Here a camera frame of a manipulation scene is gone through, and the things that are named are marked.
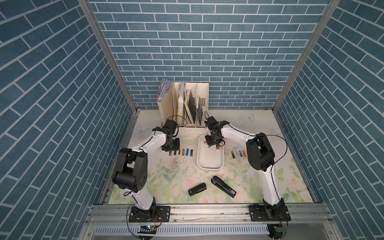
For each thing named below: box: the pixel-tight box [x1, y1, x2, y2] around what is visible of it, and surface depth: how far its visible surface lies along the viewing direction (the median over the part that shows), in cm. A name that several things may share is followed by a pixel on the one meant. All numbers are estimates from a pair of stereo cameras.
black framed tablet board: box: [184, 89, 197, 124], surface depth 104 cm
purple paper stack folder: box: [157, 78, 173, 102], surface depth 93 cm
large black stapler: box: [211, 175, 237, 198], surface depth 82 cm
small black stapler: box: [188, 182, 207, 197], surface depth 81 cm
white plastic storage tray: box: [196, 134, 225, 171], surface depth 93 cm
